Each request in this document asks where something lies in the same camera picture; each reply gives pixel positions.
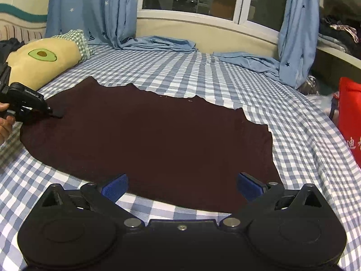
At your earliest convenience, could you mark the dark maroon garment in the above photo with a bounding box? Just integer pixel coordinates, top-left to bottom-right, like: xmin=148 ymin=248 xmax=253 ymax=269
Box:
xmin=20 ymin=77 xmax=280 ymax=213

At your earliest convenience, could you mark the dark navy clothes pile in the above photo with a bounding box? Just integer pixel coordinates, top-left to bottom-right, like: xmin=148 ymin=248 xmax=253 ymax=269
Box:
xmin=0 ymin=38 xmax=25 ymax=89

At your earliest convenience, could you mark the clothes pile on shelf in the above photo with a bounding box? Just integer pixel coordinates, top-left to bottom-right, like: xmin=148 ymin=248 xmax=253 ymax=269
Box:
xmin=319 ymin=0 xmax=360 ymax=59

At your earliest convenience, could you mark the person's left hand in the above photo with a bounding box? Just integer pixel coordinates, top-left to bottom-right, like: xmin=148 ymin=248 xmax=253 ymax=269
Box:
xmin=0 ymin=116 xmax=15 ymax=145

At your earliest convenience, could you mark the yellow avocado print pillow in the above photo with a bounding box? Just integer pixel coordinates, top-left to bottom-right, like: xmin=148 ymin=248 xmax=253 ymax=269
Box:
xmin=7 ymin=29 xmax=95 ymax=91

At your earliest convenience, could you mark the blue white checked bedsheet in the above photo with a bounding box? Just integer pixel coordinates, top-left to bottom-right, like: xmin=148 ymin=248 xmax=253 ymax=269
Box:
xmin=1 ymin=46 xmax=360 ymax=270

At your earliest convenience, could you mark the white teal headboard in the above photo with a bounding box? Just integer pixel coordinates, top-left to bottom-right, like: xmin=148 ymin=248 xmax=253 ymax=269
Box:
xmin=0 ymin=3 xmax=47 ymax=43

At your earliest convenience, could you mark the left blue star curtain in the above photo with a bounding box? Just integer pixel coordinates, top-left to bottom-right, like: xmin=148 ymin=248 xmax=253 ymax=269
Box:
xmin=45 ymin=0 xmax=196 ymax=53

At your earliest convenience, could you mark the blue star curtain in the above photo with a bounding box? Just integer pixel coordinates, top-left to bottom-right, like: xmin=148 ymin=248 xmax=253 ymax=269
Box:
xmin=45 ymin=0 xmax=196 ymax=53
xmin=213 ymin=0 xmax=319 ymax=89

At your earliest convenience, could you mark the red fabric bag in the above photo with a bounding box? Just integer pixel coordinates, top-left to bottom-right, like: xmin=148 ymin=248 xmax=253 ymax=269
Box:
xmin=329 ymin=77 xmax=361 ymax=166

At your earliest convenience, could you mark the right blue star curtain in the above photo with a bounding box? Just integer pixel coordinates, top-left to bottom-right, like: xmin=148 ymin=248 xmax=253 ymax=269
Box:
xmin=213 ymin=0 xmax=319 ymax=89

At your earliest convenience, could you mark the white framed window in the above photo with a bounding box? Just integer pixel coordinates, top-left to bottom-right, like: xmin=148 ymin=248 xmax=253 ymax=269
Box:
xmin=138 ymin=0 xmax=286 ymax=43

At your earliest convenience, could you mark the white wall shelf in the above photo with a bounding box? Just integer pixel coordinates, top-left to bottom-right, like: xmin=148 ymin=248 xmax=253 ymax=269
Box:
xmin=317 ymin=0 xmax=360 ymax=69

